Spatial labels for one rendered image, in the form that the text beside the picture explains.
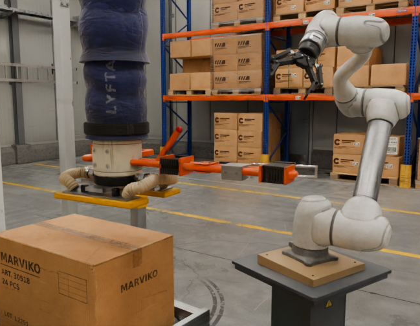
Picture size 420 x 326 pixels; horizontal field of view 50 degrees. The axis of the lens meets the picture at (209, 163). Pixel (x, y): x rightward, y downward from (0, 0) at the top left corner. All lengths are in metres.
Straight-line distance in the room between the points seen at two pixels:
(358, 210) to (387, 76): 6.63
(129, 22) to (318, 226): 1.10
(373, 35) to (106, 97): 0.93
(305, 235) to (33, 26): 10.68
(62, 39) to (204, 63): 6.26
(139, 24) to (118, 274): 0.84
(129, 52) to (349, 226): 1.09
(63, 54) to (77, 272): 3.39
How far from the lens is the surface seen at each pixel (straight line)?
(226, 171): 1.35
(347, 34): 1.71
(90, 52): 1.54
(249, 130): 9.46
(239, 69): 9.53
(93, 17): 1.54
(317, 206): 1.94
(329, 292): 1.83
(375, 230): 1.90
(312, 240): 1.97
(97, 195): 1.54
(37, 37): 12.10
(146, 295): 1.75
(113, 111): 1.51
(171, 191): 1.61
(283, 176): 1.28
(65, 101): 4.72
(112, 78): 1.51
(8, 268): 1.95
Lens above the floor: 1.47
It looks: 8 degrees down
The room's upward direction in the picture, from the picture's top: straight up
